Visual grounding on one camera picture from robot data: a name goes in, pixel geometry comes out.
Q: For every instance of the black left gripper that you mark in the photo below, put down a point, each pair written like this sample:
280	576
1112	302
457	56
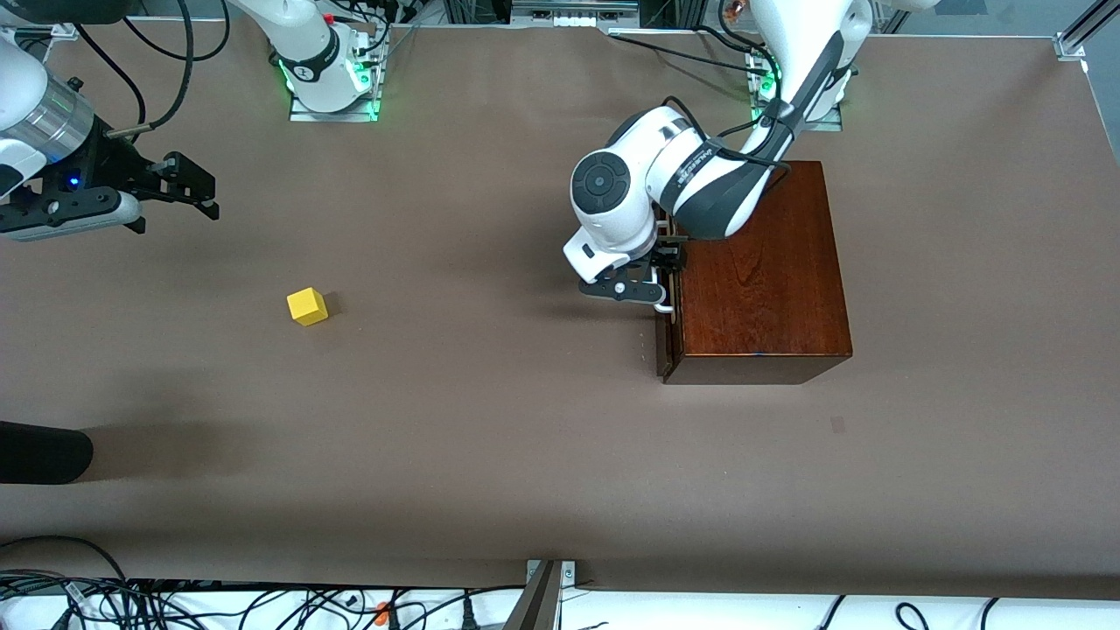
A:
669	254

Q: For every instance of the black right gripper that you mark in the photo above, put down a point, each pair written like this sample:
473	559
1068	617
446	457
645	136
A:
112	164

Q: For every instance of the yellow cube block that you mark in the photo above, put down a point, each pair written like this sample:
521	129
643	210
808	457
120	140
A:
306	306

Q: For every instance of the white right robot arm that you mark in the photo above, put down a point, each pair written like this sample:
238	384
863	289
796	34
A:
26	96

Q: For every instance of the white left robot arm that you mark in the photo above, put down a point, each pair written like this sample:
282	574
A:
612	184

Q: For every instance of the dark brown wooden cabinet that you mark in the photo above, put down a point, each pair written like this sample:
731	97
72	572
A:
761	280

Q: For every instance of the black foam cylinder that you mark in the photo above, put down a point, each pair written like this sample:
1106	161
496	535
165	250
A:
44	451

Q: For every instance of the grey aluminium profile bar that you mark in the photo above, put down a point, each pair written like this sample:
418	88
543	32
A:
535	604

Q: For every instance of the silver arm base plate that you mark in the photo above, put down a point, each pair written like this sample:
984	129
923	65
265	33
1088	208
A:
332	116
796	126

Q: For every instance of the silver corner frame bracket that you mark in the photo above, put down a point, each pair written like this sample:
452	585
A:
1069	45
57	31

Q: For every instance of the silver frame rail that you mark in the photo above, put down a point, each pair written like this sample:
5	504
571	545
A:
569	9

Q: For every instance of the small silver mounting bracket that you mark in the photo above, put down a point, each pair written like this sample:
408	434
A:
569	573

